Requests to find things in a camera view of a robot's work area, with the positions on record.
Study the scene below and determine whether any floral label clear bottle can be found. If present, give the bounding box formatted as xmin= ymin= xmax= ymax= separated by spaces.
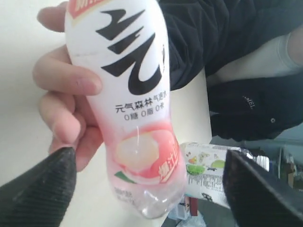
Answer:
xmin=180 ymin=142 xmax=270 ymax=208

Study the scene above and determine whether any black sleeved forearm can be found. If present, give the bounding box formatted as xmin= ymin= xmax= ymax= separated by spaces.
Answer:
xmin=159 ymin=0 xmax=303 ymax=90

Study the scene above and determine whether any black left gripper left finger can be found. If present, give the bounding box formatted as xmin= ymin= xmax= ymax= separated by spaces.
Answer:
xmin=0 ymin=147 xmax=77 ymax=227

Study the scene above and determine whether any pink peach soda bottle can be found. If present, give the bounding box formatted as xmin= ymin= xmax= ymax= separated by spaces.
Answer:
xmin=65 ymin=0 xmax=186 ymax=219

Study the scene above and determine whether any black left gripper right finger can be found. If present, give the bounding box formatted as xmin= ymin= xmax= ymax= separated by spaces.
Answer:
xmin=223 ymin=150 xmax=303 ymax=227

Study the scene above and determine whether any person's open hand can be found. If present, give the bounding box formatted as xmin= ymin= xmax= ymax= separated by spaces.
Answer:
xmin=32 ymin=1 xmax=104 ymax=173

